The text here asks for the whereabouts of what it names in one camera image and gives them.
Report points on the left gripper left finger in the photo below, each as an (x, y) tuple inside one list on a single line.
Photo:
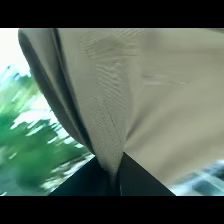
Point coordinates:
[(90, 181)]

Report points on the khaki garment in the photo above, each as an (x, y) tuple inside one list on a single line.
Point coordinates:
[(160, 100)]

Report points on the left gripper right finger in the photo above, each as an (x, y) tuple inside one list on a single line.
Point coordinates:
[(140, 181)]

